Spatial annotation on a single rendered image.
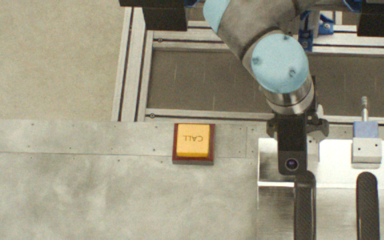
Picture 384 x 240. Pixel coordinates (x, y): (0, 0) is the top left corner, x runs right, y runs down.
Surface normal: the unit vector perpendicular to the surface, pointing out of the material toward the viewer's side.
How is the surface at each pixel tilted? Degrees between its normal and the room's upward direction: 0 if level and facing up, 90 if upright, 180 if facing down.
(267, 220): 3
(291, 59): 12
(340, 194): 1
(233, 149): 0
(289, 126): 41
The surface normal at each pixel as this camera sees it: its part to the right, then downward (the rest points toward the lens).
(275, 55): -0.21, -0.30
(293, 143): -0.22, 0.25
